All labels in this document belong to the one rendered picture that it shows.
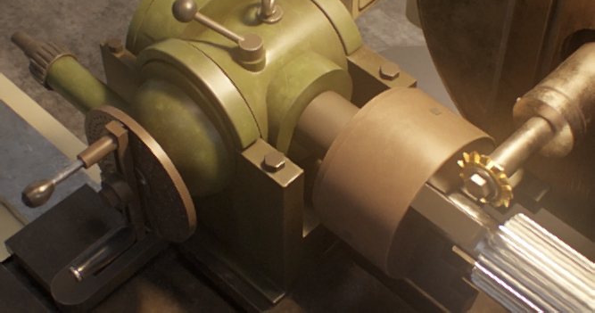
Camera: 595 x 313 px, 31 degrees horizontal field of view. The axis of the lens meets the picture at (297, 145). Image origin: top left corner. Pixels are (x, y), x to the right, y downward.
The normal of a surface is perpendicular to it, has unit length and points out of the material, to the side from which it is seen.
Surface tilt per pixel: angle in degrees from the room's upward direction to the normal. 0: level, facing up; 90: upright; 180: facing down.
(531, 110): 90
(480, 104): 90
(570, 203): 90
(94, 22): 0
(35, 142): 0
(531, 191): 5
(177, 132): 45
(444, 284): 65
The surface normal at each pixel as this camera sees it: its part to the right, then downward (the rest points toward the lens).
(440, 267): -0.63, 0.22
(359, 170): -0.47, -0.10
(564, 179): -0.70, 0.54
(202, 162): 0.07, 0.49
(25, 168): 0.00, -0.65
